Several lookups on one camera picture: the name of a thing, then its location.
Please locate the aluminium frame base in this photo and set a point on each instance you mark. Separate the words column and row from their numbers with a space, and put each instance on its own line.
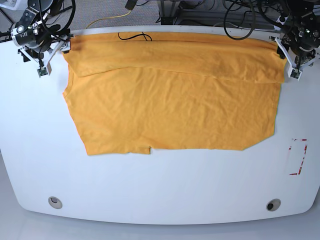
column 168, row 11

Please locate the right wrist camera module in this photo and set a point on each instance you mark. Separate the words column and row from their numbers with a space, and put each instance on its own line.
column 44, row 70

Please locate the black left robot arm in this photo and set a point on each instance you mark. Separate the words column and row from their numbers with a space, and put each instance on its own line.
column 299, row 39

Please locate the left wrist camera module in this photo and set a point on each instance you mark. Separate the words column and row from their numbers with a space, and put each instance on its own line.
column 294, row 73

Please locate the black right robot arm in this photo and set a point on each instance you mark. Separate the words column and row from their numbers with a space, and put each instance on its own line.
column 39, row 41

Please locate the table cable grommet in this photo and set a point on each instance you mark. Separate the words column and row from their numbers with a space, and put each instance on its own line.
column 55, row 202
column 273, row 205

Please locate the right table cable grommet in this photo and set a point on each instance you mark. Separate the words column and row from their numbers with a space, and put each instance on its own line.
column 273, row 205

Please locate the red tape rectangle marking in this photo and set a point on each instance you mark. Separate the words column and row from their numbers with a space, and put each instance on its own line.
column 296, row 156

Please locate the orange T-shirt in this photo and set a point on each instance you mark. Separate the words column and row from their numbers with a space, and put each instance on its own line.
column 177, row 91

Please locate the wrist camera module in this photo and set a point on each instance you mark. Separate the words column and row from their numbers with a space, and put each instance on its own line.
column 44, row 70
column 294, row 73

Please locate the left table cable grommet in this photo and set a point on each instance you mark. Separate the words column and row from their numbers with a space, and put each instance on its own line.
column 55, row 202

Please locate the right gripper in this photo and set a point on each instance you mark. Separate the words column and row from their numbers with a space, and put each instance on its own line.
column 45, row 54

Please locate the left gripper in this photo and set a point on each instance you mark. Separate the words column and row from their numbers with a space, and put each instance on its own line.
column 298, row 61

